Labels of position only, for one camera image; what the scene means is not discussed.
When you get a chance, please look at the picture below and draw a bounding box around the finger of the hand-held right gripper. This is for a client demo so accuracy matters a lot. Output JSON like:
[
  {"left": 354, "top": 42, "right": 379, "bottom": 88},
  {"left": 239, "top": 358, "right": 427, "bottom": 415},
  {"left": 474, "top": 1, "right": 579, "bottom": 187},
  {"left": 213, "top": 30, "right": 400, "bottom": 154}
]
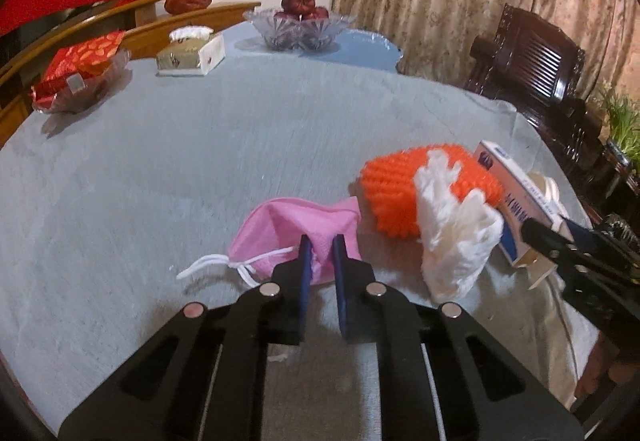
[
  {"left": 520, "top": 218, "right": 576, "bottom": 264},
  {"left": 556, "top": 216, "right": 603, "bottom": 248}
]

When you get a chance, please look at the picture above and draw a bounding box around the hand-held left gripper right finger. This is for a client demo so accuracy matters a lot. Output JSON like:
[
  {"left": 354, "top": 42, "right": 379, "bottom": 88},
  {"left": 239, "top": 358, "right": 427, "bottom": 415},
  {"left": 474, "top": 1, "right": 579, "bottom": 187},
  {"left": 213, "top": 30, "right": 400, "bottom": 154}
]
[{"left": 331, "top": 235, "right": 585, "bottom": 441}]

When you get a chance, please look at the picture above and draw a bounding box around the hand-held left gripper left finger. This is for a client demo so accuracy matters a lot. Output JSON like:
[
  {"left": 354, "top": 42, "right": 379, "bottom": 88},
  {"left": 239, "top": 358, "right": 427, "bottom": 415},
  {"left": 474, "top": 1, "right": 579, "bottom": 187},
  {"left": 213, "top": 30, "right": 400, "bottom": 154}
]
[{"left": 59, "top": 235, "right": 316, "bottom": 441}]

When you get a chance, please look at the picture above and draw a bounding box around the pink face mask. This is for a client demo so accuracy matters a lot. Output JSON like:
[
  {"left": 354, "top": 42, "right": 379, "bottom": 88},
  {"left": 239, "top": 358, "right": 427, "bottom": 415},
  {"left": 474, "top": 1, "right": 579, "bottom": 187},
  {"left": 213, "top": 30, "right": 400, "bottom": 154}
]
[{"left": 176, "top": 196, "right": 362, "bottom": 286}]

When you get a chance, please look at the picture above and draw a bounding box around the white paper tray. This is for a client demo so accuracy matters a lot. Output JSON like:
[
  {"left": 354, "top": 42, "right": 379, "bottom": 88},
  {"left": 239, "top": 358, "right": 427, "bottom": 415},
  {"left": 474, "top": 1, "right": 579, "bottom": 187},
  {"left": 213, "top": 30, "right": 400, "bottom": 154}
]
[{"left": 525, "top": 171, "right": 571, "bottom": 292}]

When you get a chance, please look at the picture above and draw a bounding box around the white blue medicine box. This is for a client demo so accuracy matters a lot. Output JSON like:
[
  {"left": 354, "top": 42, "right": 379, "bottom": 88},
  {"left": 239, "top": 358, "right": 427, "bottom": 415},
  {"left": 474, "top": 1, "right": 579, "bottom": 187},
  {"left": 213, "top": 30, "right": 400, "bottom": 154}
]
[{"left": 472, "top": 140, "right": 558, "bottom": 268}]

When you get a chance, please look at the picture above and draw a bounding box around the white tissue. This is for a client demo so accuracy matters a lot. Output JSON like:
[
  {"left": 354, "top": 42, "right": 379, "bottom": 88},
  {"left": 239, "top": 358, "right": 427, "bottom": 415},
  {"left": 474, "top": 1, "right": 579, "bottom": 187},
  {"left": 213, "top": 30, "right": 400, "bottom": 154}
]
[{"left": 412, "top": 152, "right": 503, "bottom": 303}]

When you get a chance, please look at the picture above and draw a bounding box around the orange foam net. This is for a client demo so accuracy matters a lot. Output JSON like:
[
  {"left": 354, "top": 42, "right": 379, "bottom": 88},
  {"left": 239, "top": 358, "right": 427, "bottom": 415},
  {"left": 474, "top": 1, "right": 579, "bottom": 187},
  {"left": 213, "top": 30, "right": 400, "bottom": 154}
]
[{"left": 359, "top": 144, "right": 503, "bottom": 239}]

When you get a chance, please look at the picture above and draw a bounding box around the person's right hand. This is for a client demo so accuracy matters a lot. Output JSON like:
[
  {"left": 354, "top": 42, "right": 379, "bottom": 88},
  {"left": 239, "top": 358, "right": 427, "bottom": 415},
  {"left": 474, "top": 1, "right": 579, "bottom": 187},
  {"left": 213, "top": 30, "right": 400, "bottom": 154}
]
[{"left": 574, "top": 333, "right": 632, "bottom": 400}]

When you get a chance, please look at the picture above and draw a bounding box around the dark wooden side table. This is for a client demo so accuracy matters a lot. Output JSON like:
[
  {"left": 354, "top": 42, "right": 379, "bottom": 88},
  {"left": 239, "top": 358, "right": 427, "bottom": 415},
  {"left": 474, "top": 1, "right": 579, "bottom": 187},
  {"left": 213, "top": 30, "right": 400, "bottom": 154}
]
[{"left": 585, "top": 141, "right": 640, "bottom": 222}]

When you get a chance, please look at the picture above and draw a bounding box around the blue white flower pot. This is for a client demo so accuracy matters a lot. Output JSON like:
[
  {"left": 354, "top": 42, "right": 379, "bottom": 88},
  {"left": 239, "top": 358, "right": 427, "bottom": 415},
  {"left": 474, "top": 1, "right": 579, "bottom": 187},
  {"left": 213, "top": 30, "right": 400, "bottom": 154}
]
[{"left": 605, "top": 141, "right": 635, "bottom": 163}]

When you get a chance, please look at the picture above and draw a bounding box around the green potted plant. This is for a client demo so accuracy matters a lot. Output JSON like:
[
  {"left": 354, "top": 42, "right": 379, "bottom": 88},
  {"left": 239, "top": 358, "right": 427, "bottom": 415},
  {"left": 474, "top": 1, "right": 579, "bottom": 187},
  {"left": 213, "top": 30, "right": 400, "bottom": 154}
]
[{"left": 597, "top": 81, "right": 640, "bottom": 153}]

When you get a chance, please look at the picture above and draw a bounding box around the dark wooden armchair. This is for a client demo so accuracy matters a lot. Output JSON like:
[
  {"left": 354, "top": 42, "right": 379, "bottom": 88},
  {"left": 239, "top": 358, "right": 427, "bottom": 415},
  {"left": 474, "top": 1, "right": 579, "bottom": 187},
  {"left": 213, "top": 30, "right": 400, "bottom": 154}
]
[{"left": 462, "top": 4, "right": 603, "bottom": 167}]

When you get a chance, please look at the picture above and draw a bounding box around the glass fruit bowl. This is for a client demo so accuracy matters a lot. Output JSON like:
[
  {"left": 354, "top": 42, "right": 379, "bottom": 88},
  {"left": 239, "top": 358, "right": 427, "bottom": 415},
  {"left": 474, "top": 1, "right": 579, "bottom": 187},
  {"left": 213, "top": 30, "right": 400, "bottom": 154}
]
[{"left": 243, "top": 8, "right": 357, "bottom": 52}]

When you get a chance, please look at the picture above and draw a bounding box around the tissue box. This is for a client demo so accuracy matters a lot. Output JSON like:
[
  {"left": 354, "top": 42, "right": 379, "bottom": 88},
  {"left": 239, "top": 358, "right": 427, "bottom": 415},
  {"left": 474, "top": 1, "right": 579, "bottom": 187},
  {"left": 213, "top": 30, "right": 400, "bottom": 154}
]
[{"left": 155, "top": 25, "right": 226, "bottom": 77}]

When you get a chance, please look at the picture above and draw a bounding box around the glass dish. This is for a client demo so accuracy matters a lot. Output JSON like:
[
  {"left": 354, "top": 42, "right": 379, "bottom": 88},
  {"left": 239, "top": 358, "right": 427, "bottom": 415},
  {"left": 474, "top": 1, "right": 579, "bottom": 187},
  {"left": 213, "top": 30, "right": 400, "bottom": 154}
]
[{"left": 31, "top": 48, "right": 132, "bottom": 115}]

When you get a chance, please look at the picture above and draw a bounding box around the wooden chair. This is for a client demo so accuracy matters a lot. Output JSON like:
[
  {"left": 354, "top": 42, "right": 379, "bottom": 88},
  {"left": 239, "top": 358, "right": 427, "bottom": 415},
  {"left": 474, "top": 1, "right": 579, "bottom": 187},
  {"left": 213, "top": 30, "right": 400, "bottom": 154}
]
[{"left": 0, "top": 0, "right": 173, "bottom": 87}]

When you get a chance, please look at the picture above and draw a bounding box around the red patterned packet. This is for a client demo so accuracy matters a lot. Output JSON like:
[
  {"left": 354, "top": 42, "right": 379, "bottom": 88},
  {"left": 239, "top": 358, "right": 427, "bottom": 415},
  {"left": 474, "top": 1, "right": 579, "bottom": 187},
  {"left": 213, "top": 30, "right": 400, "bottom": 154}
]
[{"left": 31, "top": 30, "right": 126, "bottom": 103}]

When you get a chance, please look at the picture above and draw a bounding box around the black television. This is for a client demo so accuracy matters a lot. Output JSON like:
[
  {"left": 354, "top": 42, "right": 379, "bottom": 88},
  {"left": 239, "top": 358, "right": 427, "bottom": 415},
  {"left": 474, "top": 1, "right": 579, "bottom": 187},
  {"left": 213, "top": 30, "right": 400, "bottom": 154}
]
[{"left": 0, "top": 0, "right": 131, "bottom": 72}]

